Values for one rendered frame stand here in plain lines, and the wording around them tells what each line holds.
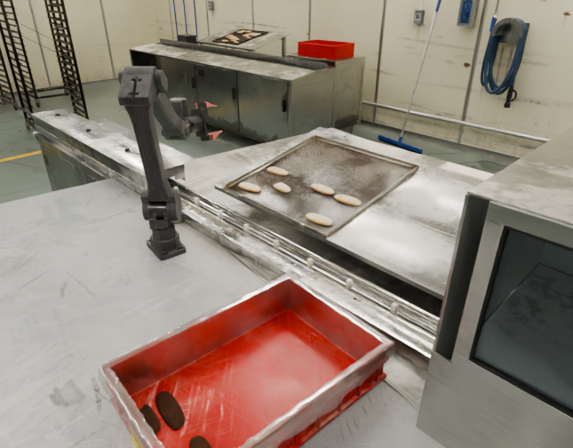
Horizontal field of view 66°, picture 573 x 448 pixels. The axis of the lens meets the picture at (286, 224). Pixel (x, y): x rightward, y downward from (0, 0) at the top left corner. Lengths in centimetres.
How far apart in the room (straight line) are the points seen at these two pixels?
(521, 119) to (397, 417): 412
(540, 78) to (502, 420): 412
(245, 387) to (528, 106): 420
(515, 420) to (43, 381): 89
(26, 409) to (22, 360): 15
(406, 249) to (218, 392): 64
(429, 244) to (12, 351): 107
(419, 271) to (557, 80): 365
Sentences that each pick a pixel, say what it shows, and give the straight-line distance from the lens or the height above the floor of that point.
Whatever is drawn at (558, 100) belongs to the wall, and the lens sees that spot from 472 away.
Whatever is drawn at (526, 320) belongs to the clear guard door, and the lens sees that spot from 70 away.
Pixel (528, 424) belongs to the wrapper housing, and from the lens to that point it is 80.
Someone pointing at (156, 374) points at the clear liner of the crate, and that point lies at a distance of 99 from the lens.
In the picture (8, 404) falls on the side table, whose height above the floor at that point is 82.
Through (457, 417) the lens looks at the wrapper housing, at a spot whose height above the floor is 91.
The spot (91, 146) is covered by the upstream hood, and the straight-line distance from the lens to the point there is 216.
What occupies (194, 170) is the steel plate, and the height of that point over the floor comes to 82.
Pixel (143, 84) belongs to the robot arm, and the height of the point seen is 133.
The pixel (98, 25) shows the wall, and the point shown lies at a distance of 874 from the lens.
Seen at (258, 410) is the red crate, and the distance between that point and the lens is 93.
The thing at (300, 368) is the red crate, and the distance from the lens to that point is 100.
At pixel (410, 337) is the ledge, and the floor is 86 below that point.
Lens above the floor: 155
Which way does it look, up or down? 29 degrees down
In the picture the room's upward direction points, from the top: straight up
